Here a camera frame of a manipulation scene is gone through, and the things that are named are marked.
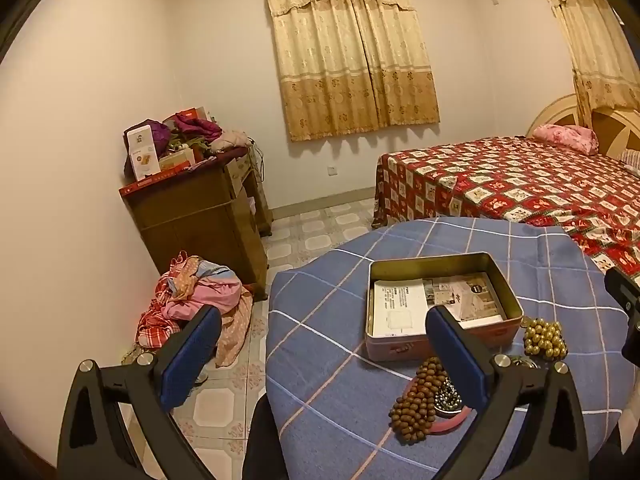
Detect flat red box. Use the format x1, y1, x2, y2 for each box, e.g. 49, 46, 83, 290
119, 159, 217, 197

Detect brown wooden bead bracelet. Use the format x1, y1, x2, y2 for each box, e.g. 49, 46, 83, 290
389, 357, 454, 445

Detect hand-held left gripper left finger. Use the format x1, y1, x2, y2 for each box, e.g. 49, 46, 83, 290
57, 304, 223, 480

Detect gold bead bracelet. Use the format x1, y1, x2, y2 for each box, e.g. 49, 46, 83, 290
509, 317, 569, 361

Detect pink bangle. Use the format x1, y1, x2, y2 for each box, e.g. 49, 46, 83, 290
429, 404, 474, 434

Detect red patterned bedspread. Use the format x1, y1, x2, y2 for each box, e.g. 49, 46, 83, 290
372, 135, 640, 287

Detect magenta garment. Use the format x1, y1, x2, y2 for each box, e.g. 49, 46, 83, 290
165, 112, 224, 144

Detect printed picture brochure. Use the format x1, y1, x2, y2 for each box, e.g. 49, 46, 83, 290
422, 272, 505, 330

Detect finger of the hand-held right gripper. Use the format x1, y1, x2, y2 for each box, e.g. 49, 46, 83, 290
603, 266, 640, 362

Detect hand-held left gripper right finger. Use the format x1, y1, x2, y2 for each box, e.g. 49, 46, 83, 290
425, 304, 592, 480

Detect dark cables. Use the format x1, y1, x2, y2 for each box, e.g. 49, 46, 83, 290
249, 136, 265, 182

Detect grey bead bracelet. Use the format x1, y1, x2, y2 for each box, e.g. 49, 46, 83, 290
433, 383, 464, 417

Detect white cardboard box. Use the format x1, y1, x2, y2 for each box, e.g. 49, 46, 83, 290
126, 125, 161, 181

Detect narrow beige patterned curtain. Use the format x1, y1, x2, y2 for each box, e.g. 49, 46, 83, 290
527, 0, 640, 129

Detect white paper leaflet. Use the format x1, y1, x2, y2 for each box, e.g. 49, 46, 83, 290
372, 280, 427, 337

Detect beige box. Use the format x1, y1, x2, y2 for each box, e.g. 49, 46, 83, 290
158, 146, 197, 171

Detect brown wooden cabinet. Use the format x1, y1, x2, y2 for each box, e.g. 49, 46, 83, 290
119, 147, 274, 302

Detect purple cloth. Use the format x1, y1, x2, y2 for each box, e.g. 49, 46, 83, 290
124, 119, 172, 159

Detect wide beige patterned curtain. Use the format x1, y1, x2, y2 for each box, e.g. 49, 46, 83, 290
263, 0, 441, 142

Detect pale pink garment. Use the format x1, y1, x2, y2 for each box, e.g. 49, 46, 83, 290
208, 130, 250, 156

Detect blue plaid tablecloth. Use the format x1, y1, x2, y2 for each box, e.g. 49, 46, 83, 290
265, 217, 640, 480

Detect pile of colourful clothes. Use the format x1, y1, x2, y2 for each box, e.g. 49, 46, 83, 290
123, 251, 255, 369

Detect rectangular metal tin box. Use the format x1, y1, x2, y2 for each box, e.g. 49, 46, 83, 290
351, 251, 524, 364

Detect pink floral pillow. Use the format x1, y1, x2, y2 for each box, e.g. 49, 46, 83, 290
532, 123, 599, 155

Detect cream wooden headboard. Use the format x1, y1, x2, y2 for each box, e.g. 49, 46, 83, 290
525, 92, 640, 161

